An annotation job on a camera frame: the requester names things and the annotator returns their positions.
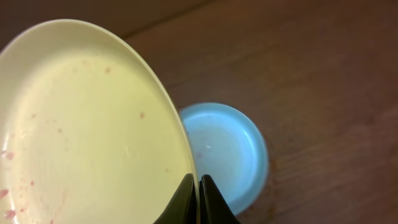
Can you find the light blue plate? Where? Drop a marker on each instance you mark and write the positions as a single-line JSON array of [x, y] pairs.
[[230, 148]]

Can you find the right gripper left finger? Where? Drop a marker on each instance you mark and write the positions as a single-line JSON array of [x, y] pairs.
[[182, 208]]

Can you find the yellow green-rimmed plate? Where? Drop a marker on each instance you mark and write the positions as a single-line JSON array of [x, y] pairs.
[[88, 132]]

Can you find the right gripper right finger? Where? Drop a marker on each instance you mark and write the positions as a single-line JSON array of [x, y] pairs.
[[213, 207]]

